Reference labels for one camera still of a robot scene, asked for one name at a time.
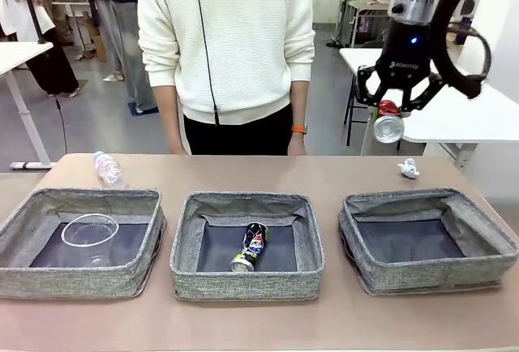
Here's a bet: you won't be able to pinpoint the clear bottle with pink label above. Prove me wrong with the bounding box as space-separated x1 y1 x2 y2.
92 149 130 190

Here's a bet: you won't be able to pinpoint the clear plastic cup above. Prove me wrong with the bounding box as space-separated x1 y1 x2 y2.
60 212 120 267

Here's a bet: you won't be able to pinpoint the person in grey trousers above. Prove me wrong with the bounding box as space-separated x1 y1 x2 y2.
101 0 159 114

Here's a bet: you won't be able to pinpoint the small white table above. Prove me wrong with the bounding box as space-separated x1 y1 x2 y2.
0 40 54 171

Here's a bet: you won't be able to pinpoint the black trousers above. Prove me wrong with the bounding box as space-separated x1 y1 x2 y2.
182 102 294 156

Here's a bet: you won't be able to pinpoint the crushed red drink can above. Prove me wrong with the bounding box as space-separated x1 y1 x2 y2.
371 99 406 144

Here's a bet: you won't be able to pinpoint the person's left hand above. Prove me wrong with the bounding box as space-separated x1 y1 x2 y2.
286 132 307 157

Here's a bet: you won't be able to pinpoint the brown cardboard box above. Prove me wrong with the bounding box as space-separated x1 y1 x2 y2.
91 33 109 63

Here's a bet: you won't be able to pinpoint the thin black floor cable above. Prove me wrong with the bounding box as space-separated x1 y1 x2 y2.
54 94 69 154

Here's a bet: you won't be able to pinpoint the person's left forearm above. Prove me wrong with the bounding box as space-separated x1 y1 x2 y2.
290 79 311 127

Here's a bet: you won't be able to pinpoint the white workbench with equipment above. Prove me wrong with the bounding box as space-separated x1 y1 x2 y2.
346 0 394 45

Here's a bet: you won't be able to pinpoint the black stand pole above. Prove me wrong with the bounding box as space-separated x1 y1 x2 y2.
19 0 46 45

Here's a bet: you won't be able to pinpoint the white paper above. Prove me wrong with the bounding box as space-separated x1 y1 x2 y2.
396 157 421 179

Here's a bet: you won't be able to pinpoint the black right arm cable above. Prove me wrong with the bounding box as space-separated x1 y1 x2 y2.
429 0 495 100

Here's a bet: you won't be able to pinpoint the black sweater zipper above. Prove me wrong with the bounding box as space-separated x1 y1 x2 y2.
192 0 222 126

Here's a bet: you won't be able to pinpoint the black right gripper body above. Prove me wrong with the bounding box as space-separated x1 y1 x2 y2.
375 19 435 105

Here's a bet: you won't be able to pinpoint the grey fabric basket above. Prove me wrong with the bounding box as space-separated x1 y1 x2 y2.
0 187 166 300
337 187 519 296
168 191 325 302

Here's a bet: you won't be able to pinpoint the person in plaid shirt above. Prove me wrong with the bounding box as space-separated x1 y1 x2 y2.
0 0 80 97

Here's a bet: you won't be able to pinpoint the person's right forearm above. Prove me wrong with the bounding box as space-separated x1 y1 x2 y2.
150 84 182 146

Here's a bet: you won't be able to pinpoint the crushed black drink can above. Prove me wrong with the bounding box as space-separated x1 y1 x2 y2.
229 221 271 273

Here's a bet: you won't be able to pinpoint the white knit sweater torso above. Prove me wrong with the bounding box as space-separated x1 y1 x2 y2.
135 0 316 125

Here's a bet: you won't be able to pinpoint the large white table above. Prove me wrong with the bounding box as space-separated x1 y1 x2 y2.
338 46 519 170

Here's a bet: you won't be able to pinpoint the person in white shirt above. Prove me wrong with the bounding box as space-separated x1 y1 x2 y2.
64 0 125 82

